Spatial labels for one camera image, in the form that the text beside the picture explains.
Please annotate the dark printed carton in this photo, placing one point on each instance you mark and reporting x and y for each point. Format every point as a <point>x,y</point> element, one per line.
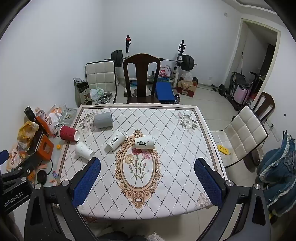
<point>82,92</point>

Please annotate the small dumbbell bar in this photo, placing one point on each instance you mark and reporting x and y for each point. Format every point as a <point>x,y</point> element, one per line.
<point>220,89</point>

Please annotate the white cup black print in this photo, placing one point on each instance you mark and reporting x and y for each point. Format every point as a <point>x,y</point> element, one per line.
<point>115,139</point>
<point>144,141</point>

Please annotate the metal bowl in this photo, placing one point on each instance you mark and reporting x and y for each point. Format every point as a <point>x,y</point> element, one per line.
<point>106,96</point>

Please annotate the white green plastic bag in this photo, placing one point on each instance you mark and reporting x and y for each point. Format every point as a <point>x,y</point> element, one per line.
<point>96,92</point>

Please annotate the orange box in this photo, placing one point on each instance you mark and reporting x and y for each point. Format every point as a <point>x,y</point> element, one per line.
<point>45,148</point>

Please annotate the red ribbed cup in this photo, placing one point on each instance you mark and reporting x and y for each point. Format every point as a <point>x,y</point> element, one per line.
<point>68,133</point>

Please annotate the black bottle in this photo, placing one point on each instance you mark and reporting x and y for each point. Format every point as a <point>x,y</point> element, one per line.
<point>30,113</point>

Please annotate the black round item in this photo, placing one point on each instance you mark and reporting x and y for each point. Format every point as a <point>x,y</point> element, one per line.
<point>42,176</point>

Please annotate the red brown cardboard box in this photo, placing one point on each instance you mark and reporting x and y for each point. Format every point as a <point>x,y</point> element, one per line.
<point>187,90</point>

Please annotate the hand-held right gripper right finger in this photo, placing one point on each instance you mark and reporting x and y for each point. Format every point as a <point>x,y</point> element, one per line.
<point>208,184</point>

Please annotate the orange packet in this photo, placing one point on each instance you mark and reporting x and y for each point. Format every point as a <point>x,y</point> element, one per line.
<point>44,122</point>

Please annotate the glass ashtray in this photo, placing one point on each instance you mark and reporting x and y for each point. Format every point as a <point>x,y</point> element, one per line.
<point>68,115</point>

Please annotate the white padded chair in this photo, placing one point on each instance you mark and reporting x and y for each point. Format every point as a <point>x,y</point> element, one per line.
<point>245,129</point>
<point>100,75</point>

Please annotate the pink suitcase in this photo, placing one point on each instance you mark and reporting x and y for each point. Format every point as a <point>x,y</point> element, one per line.
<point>241,94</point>

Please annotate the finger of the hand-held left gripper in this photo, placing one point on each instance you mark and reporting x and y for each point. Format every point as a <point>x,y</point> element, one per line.
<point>24,167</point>
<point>3,157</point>

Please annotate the white barbell rack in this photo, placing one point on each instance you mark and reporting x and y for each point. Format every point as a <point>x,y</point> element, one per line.
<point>180,58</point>

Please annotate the blue denim clothes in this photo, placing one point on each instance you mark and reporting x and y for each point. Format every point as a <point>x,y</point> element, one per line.
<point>279,166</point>

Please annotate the yellow floor item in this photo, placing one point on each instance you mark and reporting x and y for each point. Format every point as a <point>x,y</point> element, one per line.
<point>223,149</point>

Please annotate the grey cup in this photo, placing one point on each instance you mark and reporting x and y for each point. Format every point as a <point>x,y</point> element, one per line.
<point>103,120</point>

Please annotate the black folding cart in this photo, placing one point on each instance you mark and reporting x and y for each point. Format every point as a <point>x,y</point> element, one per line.
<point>235,80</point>

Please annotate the yellow plastic bag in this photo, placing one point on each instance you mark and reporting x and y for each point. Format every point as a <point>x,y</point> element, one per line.
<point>26,133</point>

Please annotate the blue weight bench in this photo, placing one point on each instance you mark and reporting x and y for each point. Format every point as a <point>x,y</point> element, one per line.
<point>164,91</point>

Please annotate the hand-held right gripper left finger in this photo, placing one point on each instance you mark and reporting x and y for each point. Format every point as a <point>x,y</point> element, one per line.
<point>86,184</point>

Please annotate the black barbell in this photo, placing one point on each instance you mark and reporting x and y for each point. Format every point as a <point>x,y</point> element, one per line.
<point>187,62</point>

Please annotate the red white plastic bag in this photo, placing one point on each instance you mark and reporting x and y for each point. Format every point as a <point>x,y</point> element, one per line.
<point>164,72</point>

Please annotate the printed snack packet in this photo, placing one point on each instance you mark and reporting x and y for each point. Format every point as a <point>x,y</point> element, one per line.
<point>15,158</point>

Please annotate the white cup faint print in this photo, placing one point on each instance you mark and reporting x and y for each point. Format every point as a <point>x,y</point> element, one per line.
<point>83,150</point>

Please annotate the dark wooden chair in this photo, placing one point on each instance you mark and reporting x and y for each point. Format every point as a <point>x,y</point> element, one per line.
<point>266,104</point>
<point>141,76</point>

